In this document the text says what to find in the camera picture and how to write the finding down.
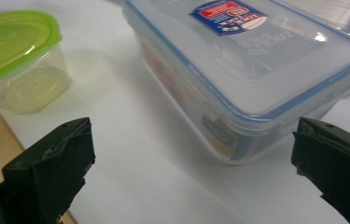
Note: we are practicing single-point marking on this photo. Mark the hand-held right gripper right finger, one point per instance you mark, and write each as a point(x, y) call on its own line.
point(337, 161)

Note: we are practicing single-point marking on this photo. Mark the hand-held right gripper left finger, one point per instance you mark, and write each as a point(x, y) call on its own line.
point(48, 168)

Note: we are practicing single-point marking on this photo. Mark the small clear plastic container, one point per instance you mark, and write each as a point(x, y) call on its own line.
point(32, 90)

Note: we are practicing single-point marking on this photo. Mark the clear lid with blue seal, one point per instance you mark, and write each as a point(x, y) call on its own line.
point(256, 62)

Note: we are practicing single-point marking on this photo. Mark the large clear plastic container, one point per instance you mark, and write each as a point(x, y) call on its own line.
point(194, 124)

